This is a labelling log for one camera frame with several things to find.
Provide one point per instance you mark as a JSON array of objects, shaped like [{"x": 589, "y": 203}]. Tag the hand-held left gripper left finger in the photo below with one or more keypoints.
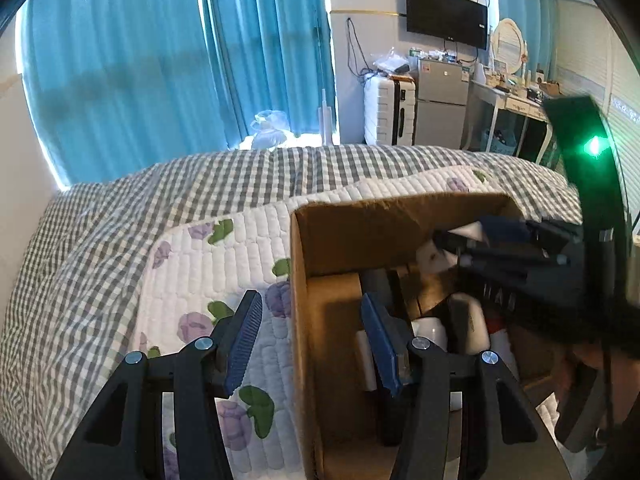
[{"x": 245, "y": 340}]

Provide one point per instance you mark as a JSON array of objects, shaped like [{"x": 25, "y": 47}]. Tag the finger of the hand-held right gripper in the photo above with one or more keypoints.
[
  {"x": 502, "y": 227},
  {"x": 480, "y": 255}
]

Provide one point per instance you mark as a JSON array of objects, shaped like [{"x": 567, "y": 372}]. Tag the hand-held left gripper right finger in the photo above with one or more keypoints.
[{"x": 382, "y": 350}]

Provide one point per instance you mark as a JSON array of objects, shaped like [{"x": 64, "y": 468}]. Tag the pale blue earbuds case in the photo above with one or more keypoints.
[{"x": 429, "y": 331}]

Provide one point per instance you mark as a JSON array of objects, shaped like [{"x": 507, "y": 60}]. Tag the long black device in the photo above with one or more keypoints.
[{"x": 382, "y": 285}]

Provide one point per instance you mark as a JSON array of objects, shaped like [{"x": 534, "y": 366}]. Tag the brown cardboard box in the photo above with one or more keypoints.
[{"x": 345, "y": 240}]

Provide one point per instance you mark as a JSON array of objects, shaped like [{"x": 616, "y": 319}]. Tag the person's right hand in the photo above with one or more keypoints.
[{"x": 587, "y": 360}]

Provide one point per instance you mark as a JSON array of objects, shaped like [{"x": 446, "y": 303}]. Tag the floral quilted mat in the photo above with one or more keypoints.
[{"x": 200, "y": 260}]

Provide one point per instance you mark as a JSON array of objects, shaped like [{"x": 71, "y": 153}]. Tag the white vanity table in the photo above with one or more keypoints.
[{"x": 492, "y": 97}]

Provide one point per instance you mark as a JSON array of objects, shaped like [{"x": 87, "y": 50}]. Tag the small silver fridge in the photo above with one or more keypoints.
[{"x": 442, "y": 105}]

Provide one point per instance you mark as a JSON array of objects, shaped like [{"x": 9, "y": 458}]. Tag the small open cardboard box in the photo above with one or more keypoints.
[{"x": 548, "y": 89}]

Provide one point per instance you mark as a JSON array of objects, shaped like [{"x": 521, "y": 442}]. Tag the white suitcase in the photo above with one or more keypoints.
[{"x": 382, "y": 110}]

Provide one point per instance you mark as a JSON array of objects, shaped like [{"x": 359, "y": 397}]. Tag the oval white mirror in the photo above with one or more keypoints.
[{"x": 510, "y": 45}]

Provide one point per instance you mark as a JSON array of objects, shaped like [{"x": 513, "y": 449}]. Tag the clear plastic bag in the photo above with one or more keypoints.
[{"x": 390, "y": 62}]

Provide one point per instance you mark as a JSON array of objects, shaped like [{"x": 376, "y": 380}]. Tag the white plastic tube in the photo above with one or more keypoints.
[{"x": 325, "y": 115}]

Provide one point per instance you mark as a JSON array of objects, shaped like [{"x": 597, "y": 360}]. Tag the white plastic bag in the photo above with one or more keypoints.
[{"x": 270, "y": 127}]

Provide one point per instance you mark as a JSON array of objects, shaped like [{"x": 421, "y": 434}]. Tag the narrow blue curtain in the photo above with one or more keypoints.
[{"x": 525, "y": 0}]

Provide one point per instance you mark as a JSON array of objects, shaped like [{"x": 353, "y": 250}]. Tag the wide blue curtain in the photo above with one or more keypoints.
[{"x": 125, "y": 70}]

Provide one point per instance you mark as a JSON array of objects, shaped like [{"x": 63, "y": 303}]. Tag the black wall television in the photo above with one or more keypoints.
[{"x": 445, "y": 15}]

